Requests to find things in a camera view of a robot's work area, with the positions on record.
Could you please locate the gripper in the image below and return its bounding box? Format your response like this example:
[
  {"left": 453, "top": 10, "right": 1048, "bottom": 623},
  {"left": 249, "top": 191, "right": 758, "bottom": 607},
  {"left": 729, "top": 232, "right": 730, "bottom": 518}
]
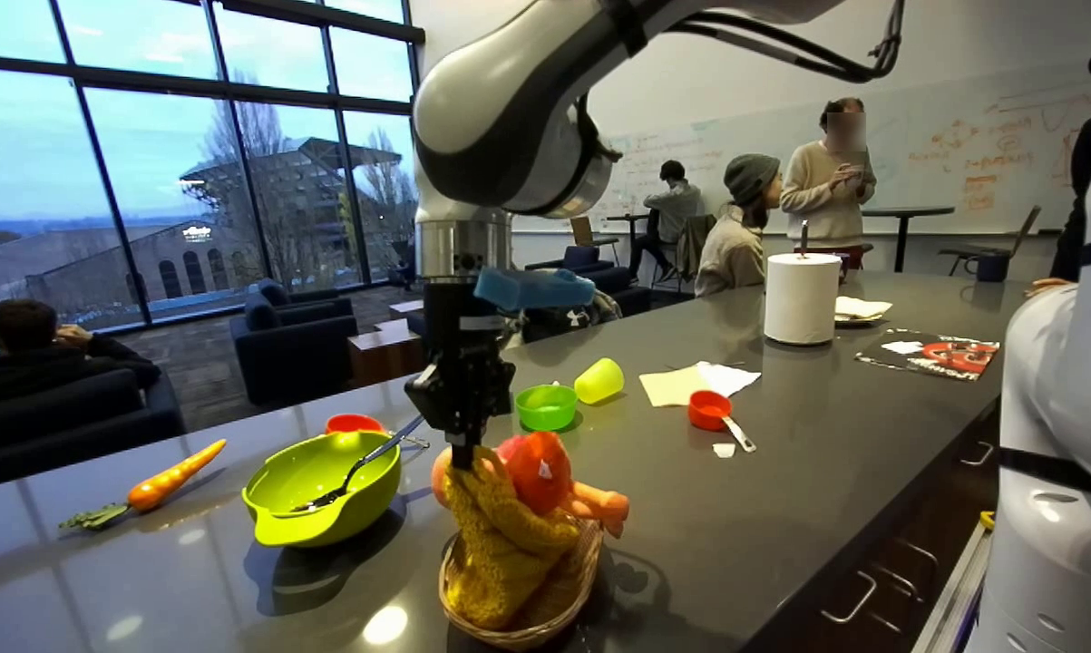
[{"left": 405, "top": 281, "right": 517, "bottom": 472}]

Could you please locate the yellow knit plush toy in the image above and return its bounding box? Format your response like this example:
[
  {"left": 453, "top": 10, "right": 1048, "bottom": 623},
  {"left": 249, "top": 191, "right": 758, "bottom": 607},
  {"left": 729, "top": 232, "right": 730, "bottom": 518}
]
[{"left": 442, "top": 445, "right": 583, "bottom": 632}]

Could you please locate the green plastic cup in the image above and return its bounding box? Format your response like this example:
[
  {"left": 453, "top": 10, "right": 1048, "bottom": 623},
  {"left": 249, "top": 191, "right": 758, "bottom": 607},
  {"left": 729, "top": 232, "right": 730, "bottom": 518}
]
[{"left": 514, "top": 383, "right": 580, "bottom": 434}]

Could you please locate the wooden side table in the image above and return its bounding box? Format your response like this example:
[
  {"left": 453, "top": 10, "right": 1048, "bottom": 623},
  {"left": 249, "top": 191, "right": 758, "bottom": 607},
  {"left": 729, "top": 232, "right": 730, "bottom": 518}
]
[{"left": 346, "top": 317, "right": 429, "bottom": 390}]

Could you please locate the orange plush toy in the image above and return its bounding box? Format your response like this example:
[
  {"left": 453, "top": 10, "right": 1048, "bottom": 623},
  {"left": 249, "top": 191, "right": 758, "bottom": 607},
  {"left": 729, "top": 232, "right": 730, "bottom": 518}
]
[{"left": 431, "top": 431, "right": 631, "bottom": 540}]

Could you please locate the red measuring cup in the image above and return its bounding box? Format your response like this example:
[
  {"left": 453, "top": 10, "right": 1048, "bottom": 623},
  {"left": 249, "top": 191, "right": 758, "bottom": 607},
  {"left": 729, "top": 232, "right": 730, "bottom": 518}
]
[
  {"left": 687, "top": 389, "right": 758, "bottom": 454},
  {"left": 324, "top": 413, "right": 431, "bottom": 451}
]

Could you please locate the black and white bag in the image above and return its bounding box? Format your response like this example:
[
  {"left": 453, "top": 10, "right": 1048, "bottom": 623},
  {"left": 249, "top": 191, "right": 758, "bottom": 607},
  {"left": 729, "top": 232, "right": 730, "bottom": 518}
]
[{"left": 521, "top": 294, "right": 624, "bottom": 345}]

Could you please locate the metal spoon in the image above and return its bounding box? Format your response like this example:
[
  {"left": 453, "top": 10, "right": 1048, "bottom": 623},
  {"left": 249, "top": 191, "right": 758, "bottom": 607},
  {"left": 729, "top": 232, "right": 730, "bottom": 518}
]
[{"left": 288, "top": 414, "right": 427, "bottom": 515}]

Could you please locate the yellow-green plastic cup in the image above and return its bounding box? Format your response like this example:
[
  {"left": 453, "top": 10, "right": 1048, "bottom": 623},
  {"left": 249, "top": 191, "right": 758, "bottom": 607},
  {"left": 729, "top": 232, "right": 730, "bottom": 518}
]
[{"left": 572, "top": 356, "right": 627, "bottom": 406}]

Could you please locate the dark blue armchair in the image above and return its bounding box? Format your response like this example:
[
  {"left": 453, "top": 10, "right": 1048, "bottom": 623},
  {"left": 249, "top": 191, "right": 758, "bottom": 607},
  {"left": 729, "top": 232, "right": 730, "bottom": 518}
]
[
  {"left": 229, "top": 278, "right": 361, "bottom": 407},
  {"left": 523, "top": 244, "right": 653, "bottom": 319}
]

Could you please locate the green bowl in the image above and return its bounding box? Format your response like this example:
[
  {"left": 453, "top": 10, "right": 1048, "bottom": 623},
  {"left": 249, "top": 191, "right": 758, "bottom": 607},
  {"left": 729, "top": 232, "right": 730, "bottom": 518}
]
[{"left": 241, "top": 430, "right": 404, "bottom": 550}]

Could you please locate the wooden chair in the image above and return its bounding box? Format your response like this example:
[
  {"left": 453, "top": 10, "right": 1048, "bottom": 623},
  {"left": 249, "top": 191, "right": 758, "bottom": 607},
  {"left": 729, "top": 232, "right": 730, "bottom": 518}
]
[{"left": 570, "top": 215, "right": 621, "bottom": 265}]

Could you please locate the pale yellow paper napkin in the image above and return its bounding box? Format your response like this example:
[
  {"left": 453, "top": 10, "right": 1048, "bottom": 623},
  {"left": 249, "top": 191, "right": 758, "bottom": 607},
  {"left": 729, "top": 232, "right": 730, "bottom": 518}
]
[{"left": 638, "top": 364, "right": 720, "bottom": 409}]

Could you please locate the wicker basket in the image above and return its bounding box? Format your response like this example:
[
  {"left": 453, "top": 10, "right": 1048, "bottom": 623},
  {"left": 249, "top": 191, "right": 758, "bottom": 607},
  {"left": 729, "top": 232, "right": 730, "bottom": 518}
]
[{"left": 437, "top": 517, "right": 606, "bottom": 652}]

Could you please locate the white paper napkin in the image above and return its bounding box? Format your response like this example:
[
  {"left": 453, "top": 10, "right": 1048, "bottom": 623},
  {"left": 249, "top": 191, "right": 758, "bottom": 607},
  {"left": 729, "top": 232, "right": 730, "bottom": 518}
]
[{"left": 694, "top": 360, "right": 764, "bottom": 399}]

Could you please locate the toy carrot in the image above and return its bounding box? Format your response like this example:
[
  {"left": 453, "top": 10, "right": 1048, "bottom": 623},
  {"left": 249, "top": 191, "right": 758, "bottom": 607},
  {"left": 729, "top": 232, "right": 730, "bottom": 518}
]
[{"left": 59, "top": 438, "right": 229, "bottom": 532}]

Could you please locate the paper towel roll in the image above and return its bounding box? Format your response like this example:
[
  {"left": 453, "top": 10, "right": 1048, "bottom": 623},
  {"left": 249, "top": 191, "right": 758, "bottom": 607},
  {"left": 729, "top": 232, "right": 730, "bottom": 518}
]
[{"left": 763, "top": 251, "right": 843, "bottom": 347}]

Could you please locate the window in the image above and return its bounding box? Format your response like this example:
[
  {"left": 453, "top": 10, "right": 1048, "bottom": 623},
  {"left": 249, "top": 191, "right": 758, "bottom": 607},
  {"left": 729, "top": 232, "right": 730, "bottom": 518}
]
[{"left": 0, "top": 0, "right": 426, "bottom": 356}]

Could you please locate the dark sofa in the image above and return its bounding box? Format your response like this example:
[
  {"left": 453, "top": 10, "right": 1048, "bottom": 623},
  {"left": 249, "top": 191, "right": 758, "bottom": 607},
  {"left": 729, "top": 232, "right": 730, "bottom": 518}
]
[{"left": 0, "top": 366, "right": 187, "bottom": 494}]

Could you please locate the plate with napkin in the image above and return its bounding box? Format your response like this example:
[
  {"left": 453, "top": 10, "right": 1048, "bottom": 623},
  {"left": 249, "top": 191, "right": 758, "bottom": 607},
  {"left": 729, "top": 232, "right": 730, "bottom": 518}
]
[{"left": 833, "top": 295, "right": 895, "bottom": 327}]

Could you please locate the red and black magazine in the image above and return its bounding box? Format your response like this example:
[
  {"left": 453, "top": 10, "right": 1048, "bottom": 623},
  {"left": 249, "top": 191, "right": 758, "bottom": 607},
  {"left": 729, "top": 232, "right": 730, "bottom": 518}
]
[{"left": 854, "top": 327, "right": 1002, "bottom": 383}]

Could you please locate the round high table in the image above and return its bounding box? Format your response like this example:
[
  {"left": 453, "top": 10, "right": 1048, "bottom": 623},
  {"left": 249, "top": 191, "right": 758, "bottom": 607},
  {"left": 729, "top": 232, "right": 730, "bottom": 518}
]
[{"left": 860, "top": 205, "right": 957, "bottom": 274}]

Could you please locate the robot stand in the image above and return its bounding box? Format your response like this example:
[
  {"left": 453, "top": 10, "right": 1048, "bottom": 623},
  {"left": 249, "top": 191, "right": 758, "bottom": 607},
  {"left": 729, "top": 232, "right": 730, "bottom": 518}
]
[{"left": 911, "top": 510, "right": 1000, "bottom": 653}]

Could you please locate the whiteboard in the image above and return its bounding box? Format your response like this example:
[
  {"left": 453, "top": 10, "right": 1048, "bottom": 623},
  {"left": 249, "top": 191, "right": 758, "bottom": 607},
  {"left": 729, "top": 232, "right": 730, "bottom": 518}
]
[{"left": 512, "top": 62, "right": 1091, "bottom": 239}]

